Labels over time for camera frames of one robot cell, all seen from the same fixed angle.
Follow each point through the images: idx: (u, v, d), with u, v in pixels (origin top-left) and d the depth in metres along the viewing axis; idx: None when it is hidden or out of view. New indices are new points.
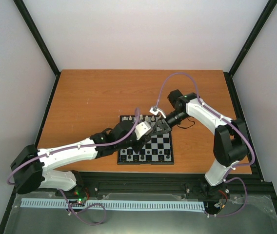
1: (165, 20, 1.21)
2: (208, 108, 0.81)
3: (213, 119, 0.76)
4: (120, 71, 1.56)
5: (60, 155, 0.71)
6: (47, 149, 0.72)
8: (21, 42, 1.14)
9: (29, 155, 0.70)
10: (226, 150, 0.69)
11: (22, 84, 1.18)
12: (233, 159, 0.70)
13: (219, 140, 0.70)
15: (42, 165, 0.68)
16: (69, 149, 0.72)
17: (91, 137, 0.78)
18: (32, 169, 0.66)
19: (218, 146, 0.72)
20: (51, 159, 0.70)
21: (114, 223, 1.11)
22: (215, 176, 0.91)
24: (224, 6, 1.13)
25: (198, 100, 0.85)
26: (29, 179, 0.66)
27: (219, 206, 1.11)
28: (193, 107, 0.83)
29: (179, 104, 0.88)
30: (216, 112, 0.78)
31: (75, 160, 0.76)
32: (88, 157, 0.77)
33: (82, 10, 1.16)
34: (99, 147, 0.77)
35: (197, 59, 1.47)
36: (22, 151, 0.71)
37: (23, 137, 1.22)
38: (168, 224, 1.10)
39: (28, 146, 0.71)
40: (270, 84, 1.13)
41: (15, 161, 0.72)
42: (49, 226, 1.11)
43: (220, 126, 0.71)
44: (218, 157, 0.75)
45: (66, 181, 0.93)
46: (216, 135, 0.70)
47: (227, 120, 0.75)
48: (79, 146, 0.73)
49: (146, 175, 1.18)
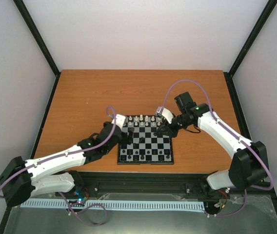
1: (165, 20, 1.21)
2: (224, 126, 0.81)
3: (230, 140, 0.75)
4: (120, 71, 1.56)
5: (49, 164, 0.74)
6: (35, 161, 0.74)
8: (21, 42, 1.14)
9: (17, 167, 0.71)
10: (245, 175, 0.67)
11: (23, 84, 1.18)
12: (250, 184, 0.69)
13: (238, 165, 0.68)
15: (30, 176, 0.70)
16: (57, 158, 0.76)
17: (78, 143, 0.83)
18: (21, 181, 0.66)
19: (235, 171, 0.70)
20: (40, 168, 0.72)
21: (115, 223, 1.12)
22: (218, 183, 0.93)
24: (225, 6, 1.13)
25: (212, 115, 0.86)
26: (17, 191, 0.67)
27: (219, 206, 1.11)
28: (207, 123, 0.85)
29: (190, 115, 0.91)
30: (234, 133, 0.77)
31: (65, 167, 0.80)
32: (76, 164, 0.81)
33: (82, 10, 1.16)
34: (87, 153, 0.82)
35: (197, 59, 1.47)
36: (10, 164, 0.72)
37: (24, 138, 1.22)
38: (168, 224, 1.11)
39: (15, 158, 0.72)
40: (270, 84, 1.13)
41: (3, 174, 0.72)
42: (50, 226, 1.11)
43: (239, 151, 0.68)
44: (232, 180, 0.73)
45: (62, 184, 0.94)
46: (236, 161, 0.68)
47: (246, 142, 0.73)
48: (67, 153, 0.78)
49: (146, 175, 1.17)
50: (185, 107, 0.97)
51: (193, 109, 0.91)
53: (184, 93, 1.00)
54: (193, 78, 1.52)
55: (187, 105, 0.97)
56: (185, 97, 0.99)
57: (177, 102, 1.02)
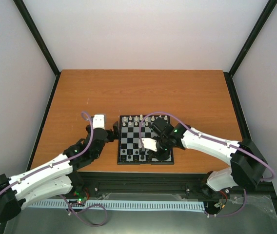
1: (166, 20, 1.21)
2: (208, 137, 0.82)
3: (221, 148, 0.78)
4: (120, 71, 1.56)
5: (32, 179, 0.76)
6: (18, 177, 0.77)
8: (21, 43, 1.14)
9: (2, 185, 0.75)
10: (249, 176, 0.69)
11: (23, 86, 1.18)
12: (257, 180, 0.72)
13: (239, 170, 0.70)
15: (15, 192, 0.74)
16: (41, 171, 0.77)
17: (64, 152, 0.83)
18: (6, 198, 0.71)
19: (239, 175, 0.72)
20: (25, 184, 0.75)
21: (115, 223, 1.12)
22: (219, 183, 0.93)
24: (225, 6, 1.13)
25: (191, 131, 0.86)
26: (5, 207, 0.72)
27: (219, 207, 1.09)
28: (192, 141, 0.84)
29: (172, 139, 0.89)
30: (220, 140, 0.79)
31: (54, 177, 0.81)
32: (64, 172, 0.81)
33: (82, 10, 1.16)
34: (73, 161, 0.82)
35: (198, 59, 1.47)
36: None
37: (25, 138, 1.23)
38: (168, 224, 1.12)
39: None
40: (270, 85, 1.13)
41: None
42: (50, 226, 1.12)
43: (233, 157, 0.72)
44: (240, 184, 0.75)
45: (58, 189, 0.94)
46: (236, 166, 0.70)
47: (234, 144, 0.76)
48: (51, 165, 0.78)
49: (146, 175, 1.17)
50: (164, 133, 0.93)
51: (172, 133, 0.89)
53: (159, 118, 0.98)
54: (193, 78, 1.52)
55: (164, 130, 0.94)
56: (159, 123, 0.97)
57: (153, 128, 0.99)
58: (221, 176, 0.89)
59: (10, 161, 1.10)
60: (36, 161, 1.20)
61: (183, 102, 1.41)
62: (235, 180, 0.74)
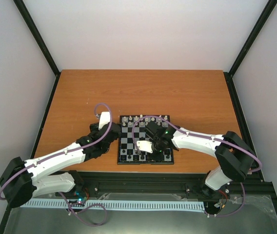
1: (166, 20, 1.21)
2: (195, 134, 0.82)
3: (207, 143, 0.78)
4: (120, 71, 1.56)
5: (48, 163, 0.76)
6: (34, 160, 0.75)
8: (21, 43, 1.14)
9: (16, 168, 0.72)
10: (237, 168, 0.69)
11: (23, 85, 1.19)
12: (246, 171, 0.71)
13: (225, 162, 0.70)
15: (31, 175, 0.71)
16: (56, 156, 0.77)
17: (77, 140, 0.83)
18: (22, 180, 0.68)
19: (226, 167, 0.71)
20: (40, 168, 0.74)
21: (115, 223, 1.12)
22: (216, 181, 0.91)
24: (225, 6, 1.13)
25: (180, 131, 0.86)
26: (19, 191, 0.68)
27: (219, 206, 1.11)
28: (181, 139, 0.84)
29: (165, 141, 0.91)
30: (206, 135, 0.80)
31: (65, 165, 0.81)
32: (76, 161, 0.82)
33: (82, 10, 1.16)
34: (86, 149, 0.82)
35: (198, 59, 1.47)
36: (9, 165, 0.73)
37: (25, 138, 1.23)
38: (168, 224, 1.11)
39: (14, 159, 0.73)
40: (270, 84, 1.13)
41: (3, 176, 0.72)
42: (50, 226, 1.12)
43: (218, 149, 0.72)
44: (229, 176, 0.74)
45: (63, 184, 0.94)
46: (221, 159, 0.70)
47: (219, 137, 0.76)
48: (66, 151, 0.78)
49: (146, 175, 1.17)
50: (156, 136, 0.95)
51: (164, 134, 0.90)
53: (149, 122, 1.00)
54: (193, 78, 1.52)
55: (156, 132, 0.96)
56: (150, 126, 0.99)
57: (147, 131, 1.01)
58: (215, 174, 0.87)
59: None
60: None
61: (183, 102, 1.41)
62: (224, 172, 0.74)
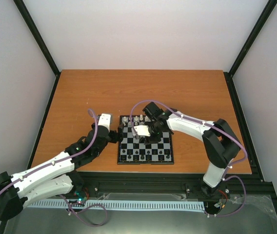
1: (166, 20, 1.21)
2: (188, 119, 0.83)
3: (197, 126, 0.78)
4: (120, 71, 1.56)
5: (34, 176, 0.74)
6: (21, 174, 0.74)
8: (21, 42, 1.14)
9: (4, 182, 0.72)
10: (220, 153, 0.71)
11: (23, 85, 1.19)
12: (228, 158, 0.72)
13: (210, 146, 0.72)
15: (17, 190, 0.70)
16: (44, 168, 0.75)
17: (67, 149, 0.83)
18: (8, 195, 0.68)
19: (210, 151, 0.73)
20: (27, 182, 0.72)
21: (115, 223, 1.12)
22: (213, 177, 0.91)
24: (225, 6, 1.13)
25: (175, 114, 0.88)
26: (7, 205, 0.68)
27: (219, 206, 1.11)
28: (175, 121, 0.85)
29: (160, 122, 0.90)
30: (197, 120, 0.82)
31: (55, 176, 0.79)
32: (66, 171, 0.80)
33: (82, 10, 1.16)
34: (75, 158, 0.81)
35: (198, 59, 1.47)
36: None
37: (25, 138, 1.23)
38: (168, 224, 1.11)
39: (2, 174, 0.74)
40: (271, 84, 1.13)
41: None
42: (50, 226, 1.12)
43: (206, 133, 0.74)
44: (213, 161, 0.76)
45: (58, 188, 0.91)
46: (207, 142, 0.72)
47: (209, 124, 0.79)
48: (53, 163, 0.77)
49: (146, 175, 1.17)
50: (153, 117, 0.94)
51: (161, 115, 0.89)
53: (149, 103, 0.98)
54: (193, 78, 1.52)
55: (155, 113, 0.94)
56: (151, 107, 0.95)
57: (145, 113, 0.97)
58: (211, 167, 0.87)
59: (10, 161, 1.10)
60: (36, 161, 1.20)
61: (183, 102, 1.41)
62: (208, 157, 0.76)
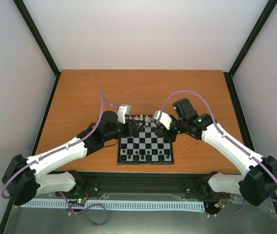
1: (166, 20, 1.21)
2: (231, 140, 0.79)
3: (241, 157, 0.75)
4: (120, 71, 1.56)
5: (50, 159, 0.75)
6: (36, 157, 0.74)
8: (21, 42, 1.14)
9: (19, 165, 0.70)
10: (259, 193, 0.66)
11: (23, 84, 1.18)
12: (264, 198, 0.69)
13: (252, 185, 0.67)
15: (34, 172, 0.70)
16: (58, 152, 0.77)
17: (78, 135, 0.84)
18: (25, 177, 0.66)
19: (249, 187, 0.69)
20: (42, 164, 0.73)
21: (115, 223, 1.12)
22: (222, 187, 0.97)
24: (225, 6, 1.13)
25: (217, 128, 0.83)
26: (22, 188, 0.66)
27: (219, 206, 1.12)
28: (214, 138, 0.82)
29: (193, 127, 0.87)
30: (244, 148, 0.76)
31: (68, 160, 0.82)
32: (78, 155, 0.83)
33: (81, 10, 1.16)
34: (87, 143, 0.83)
35: (198, 59, 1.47)
36: (11, 163, 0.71)
37: (25, 138, 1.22)
38: (169, 224, 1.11)
39: (16, 157, 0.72)
40: (271, 84, 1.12)
41: (6, 175, 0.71)
42: (50, 227, 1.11)
43: (252, 169, 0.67)
44: (245, 195, 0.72)
45: (64, 182, 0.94)
46: (250, 179, 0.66)
47: (257, 158, 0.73)
48: (67, 146, 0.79)
49: (146, 175, 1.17)
50: (185, 116, 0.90)
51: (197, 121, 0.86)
53: (184, 100, 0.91)
54: (193, 78, 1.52)
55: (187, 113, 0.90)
56: (185, 104, 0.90)
57: (176, 108, 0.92)
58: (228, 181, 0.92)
59: None
60: None
61: None
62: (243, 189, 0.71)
